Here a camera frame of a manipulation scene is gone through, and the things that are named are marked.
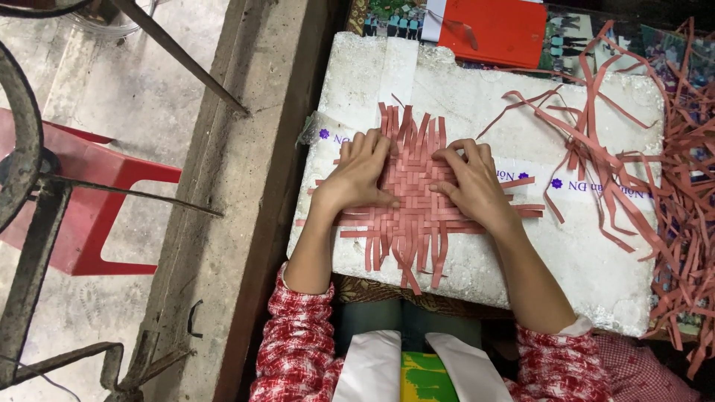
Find red checked cloth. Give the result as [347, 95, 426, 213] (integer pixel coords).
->
[592, 333, 702, 402]

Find person's left hand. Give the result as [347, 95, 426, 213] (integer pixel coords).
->
[310, 128, 401, 220]

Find black hook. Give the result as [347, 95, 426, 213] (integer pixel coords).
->
[187, 300, 205, 339]

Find red plastic stool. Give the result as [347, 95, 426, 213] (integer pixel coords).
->
[0, 107, 183, 277]

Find clear tape with purple print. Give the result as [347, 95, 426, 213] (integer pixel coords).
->
[299, 111, 655, 212]

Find rusty metal frame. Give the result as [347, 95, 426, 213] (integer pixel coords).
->
[0, 0, 251, 402]

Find woven red paper strip mat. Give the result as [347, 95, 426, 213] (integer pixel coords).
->
[296, 94, 546, 296]

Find person's right hand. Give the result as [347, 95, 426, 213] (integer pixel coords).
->
[429, 138, 524, 236]

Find heap of loose red strips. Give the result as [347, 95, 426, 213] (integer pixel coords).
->
[476, 17, 715, 381]

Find white foam board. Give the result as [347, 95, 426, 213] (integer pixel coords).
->
[286, 32, 666, 338]

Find gold patterned cloth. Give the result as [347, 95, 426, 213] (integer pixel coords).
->
[333, 273, 512, 320]

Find green yellow shirt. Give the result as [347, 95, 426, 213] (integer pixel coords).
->
[399, 351, 460, 402]

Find red notebook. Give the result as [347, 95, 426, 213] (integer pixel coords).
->
[437, 0, 548, 70]

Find red white tweed jacket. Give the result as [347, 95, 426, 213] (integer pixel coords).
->
[250, 262, 616, 402]

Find clear glass jar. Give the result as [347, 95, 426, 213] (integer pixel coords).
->
[61, 0, 158, 41]

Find white collar flaps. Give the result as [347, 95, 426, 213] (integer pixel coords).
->
[332, 329, 515, 402]

